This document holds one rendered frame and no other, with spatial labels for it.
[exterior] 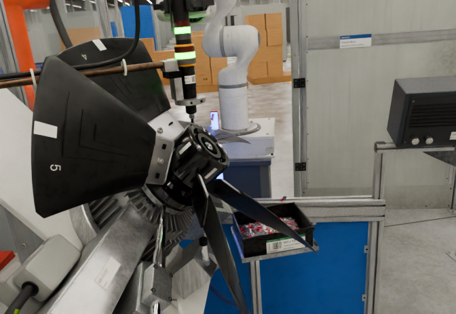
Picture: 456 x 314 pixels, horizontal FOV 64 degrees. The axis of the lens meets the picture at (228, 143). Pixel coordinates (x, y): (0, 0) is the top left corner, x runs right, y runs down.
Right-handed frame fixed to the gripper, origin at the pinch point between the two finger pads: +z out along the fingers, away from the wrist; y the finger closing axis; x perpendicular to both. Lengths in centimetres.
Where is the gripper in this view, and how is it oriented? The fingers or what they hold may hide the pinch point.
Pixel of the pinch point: (178, 3)
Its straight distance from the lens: 82.6
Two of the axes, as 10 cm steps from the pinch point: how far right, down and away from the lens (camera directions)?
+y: -9.9, 0.4, 1.1
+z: -0.9, 3.1, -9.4
